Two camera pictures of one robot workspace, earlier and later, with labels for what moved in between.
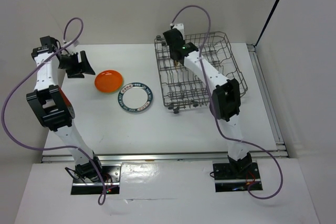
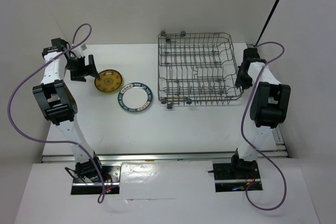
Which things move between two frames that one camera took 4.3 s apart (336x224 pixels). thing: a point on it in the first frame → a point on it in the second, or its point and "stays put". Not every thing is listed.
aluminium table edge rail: (167, 157) stays put
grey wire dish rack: (181, 87) stays put
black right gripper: (182, 36) → (240, 82)
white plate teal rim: (135, 97) stays put
